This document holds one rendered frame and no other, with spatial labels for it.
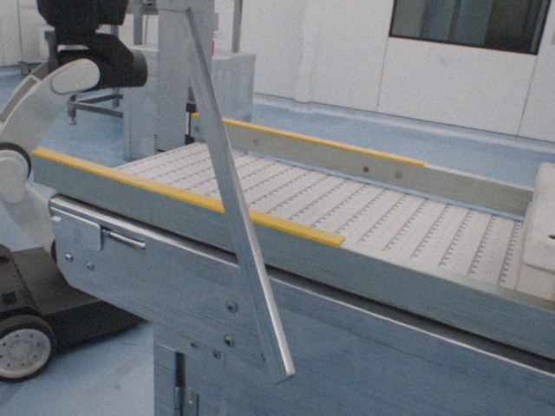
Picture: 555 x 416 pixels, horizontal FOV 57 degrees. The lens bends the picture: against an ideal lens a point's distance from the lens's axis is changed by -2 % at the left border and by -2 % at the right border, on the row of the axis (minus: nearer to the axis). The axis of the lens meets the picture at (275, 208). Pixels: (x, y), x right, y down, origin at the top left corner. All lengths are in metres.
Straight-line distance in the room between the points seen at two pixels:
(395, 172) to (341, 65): 4.99
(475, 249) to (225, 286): 0.24
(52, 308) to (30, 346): 0.12
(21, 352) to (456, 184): 1.36
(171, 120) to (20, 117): 0.89
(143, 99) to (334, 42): 2.86
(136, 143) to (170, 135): 2.49
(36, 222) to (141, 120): 1.63
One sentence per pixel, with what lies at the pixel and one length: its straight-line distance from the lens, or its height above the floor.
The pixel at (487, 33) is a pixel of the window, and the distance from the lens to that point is 5.43.
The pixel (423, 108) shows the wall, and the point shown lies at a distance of 5.51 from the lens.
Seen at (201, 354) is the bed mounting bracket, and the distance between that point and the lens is 0.58.
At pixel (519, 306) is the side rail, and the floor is 0.92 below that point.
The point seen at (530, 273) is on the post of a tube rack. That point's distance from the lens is 0.40.
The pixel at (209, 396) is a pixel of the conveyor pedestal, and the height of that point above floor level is 0.67.
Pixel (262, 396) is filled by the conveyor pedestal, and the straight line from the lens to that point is 0.58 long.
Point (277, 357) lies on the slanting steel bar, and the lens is 0.31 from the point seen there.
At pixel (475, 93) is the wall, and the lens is 5.46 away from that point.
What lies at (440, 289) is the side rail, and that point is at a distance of 0.38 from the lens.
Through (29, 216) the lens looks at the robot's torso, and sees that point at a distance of 1.74.
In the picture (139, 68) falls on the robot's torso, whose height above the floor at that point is 0.85.
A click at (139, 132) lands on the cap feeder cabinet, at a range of 3.29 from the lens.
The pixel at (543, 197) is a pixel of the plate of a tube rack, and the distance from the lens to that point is 0.49.
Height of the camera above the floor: 1.09
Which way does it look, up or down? 22 degrees down
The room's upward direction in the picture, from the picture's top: 6 degrees clockwise
